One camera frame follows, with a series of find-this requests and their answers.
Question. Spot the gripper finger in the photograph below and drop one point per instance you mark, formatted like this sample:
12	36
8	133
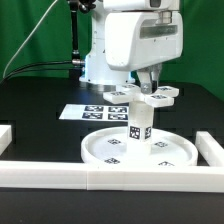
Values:
145	79
156	71

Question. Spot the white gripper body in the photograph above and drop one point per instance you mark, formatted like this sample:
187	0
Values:
135	40

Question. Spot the white cross-shaped table base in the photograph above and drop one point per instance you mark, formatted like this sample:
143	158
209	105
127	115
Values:
162	97

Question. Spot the white round table top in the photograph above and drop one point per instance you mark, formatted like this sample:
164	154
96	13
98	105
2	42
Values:
112	146

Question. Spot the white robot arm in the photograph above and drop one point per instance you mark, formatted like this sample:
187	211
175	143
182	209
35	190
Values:
97	73

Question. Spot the white marker sheet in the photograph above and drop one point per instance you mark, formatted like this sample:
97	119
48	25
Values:
94	112

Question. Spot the white right fence bar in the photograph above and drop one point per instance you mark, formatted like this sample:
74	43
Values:
210	149

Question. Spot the white fence bar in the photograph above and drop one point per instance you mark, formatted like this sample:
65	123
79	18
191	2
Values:
210	149
5	137
17	174

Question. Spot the white left fence bar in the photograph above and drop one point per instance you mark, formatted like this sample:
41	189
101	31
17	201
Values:
5	137

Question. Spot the white front fence bar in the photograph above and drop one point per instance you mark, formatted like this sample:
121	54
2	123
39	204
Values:
17	174

